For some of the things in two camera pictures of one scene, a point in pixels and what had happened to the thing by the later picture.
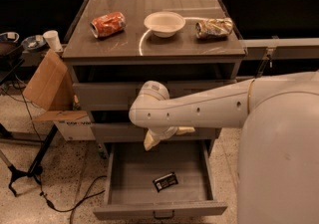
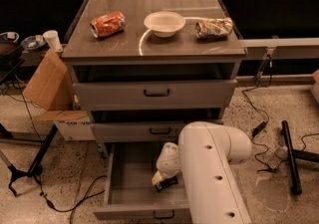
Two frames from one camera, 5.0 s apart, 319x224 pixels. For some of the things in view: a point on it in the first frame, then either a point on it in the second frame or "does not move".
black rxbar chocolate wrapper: (165, 181) does not move
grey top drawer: (124, 95) does not move
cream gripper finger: (149, 139) → (157, 178)
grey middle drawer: (130, 132) does not move
